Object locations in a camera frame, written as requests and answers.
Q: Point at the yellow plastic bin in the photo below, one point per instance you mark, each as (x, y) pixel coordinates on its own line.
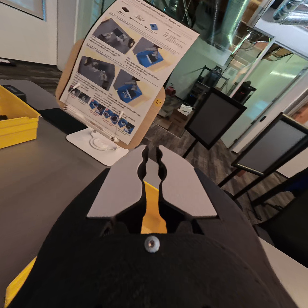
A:
(151, 204)
(19, 127)

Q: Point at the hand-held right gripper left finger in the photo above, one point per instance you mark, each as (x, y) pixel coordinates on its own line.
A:
(115, 192)

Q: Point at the black flat monitor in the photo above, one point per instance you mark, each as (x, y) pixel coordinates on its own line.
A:
(214, 118)

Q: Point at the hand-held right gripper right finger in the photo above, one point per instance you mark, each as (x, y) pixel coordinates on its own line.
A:
(187, 192)

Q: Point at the black framed display panel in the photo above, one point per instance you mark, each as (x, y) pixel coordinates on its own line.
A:
(272, 149)

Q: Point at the instruction poster on wooden board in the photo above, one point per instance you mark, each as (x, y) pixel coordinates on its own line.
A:
(120, 72)

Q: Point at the black office chair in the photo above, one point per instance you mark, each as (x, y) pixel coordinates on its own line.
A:
(288, 228)

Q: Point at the black flat mat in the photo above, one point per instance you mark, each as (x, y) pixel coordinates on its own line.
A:
(60, 120)

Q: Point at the small red floor machine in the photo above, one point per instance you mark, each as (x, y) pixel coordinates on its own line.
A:
(171, 91)

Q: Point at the black power bank with display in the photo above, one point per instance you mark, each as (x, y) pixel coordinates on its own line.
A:
(14, 92)

